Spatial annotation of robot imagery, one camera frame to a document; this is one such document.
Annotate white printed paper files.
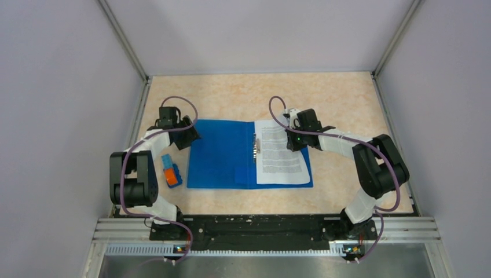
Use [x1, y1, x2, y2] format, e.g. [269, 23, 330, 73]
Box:
[254, 120, 313, 188]

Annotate blue plastic folder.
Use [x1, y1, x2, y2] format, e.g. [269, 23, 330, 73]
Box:
[186, 119, 314, 191]

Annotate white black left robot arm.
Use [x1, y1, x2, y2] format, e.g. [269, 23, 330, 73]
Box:
[109, 107, 200, 239]

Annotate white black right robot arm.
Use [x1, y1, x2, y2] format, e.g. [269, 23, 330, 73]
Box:
[283, 108, 410, 239]

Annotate metal folder clip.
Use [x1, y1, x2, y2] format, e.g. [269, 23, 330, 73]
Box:
[252, 133, 261, 163]

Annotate blue orange stapler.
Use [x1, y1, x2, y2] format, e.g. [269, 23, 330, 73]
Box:
[161, 154, 183, 189]

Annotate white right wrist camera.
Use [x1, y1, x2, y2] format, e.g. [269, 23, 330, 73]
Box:
[283, 108, 301, 129]

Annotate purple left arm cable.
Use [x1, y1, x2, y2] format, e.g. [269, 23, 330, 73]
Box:
[119, 96, 199, 258]

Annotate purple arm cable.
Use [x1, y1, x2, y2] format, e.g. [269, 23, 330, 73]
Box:
[119, 96, 199, 258]
[268, 96, 402, 262]

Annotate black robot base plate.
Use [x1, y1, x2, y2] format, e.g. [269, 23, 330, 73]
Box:
[148, 214, 379, 253]

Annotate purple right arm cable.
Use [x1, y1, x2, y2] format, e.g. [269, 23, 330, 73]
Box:
[268, 96, 402, 262]

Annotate aluminium frame rail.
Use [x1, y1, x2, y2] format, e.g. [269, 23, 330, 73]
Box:
[93, 217, 441, 243]

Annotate white slotted cable duct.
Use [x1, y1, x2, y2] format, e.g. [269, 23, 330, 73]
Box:
[105, 243, 346, 257]

